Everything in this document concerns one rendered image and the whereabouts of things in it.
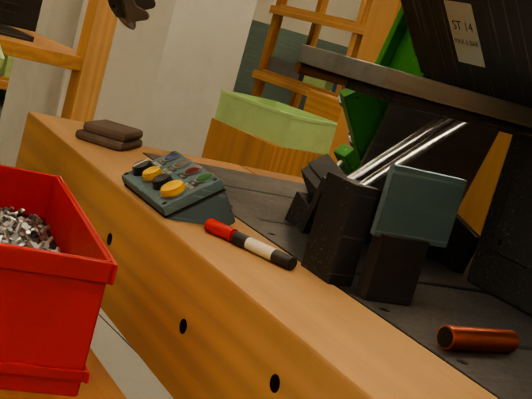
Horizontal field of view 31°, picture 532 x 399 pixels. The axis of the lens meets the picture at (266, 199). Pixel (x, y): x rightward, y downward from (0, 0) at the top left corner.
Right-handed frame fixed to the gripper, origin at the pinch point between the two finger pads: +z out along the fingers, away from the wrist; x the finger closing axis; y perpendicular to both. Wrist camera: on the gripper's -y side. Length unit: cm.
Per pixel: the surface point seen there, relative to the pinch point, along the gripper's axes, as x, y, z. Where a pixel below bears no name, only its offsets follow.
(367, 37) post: 15.3, 42.0, 11.4
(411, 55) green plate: -42, 58, -34
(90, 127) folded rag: -35.4, 8.3, -8.4
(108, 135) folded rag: -35.9, 11.1, -7.4
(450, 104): -63, 65, -47
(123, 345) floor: 25, -46, 162
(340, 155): -28, 46, -1
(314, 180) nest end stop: -48, 47, -17
